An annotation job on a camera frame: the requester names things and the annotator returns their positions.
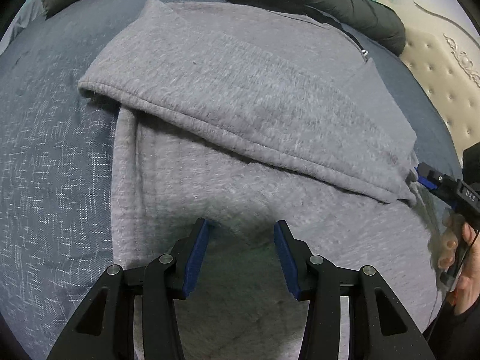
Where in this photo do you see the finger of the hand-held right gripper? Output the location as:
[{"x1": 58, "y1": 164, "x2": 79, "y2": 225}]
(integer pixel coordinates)
[{"x1": 410, "y1": 162, "x2": 457, "y2": 200}]

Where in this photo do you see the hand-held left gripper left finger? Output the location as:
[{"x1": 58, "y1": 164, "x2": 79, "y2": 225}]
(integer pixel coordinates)
[{"x1": 45, "y1": 217, "x2": 211, "y2": 360}]

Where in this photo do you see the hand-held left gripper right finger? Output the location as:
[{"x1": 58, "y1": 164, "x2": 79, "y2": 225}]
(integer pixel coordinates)
[{"x1": 274, "y1": 219, "x2": 436, "y2": 360}]

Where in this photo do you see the grey sweatshirt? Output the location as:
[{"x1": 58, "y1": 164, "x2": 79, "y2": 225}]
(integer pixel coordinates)
[{"x1": 77, "y1": 0, "x2": 441, "y2": 360}]

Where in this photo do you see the person's right forearm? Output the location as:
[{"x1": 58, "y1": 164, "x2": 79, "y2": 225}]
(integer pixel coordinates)
[{"x1": 422, "y1": 300, "x2": 480, "y2": 360}]

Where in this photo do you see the person's right hand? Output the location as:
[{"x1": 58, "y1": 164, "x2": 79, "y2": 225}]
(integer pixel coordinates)
[{"x1": 437, "y1": 208, "x2": 480, "y2": 316}]

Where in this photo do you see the cream tufted headboard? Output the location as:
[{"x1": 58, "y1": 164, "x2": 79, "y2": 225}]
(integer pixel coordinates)
[{"x1": 375, "y1": 0, "x2": 480, "y2": 158}]

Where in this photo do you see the bed with blue sheet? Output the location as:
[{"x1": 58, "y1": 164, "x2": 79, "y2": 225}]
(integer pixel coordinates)
[{"x1": 0, "y1": 0, "x2": 466, "y2": 360}]

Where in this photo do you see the dark grey rolled duvet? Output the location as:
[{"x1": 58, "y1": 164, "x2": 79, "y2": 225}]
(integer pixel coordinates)
[{"x1": 41, "y1": 0, "x2": 407, "y2": 55}]

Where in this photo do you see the light grey blanket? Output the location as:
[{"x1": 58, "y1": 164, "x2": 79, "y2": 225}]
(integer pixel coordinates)
[{"x1": 5, "y1": 0, "x2": 46, "y2": 42}]

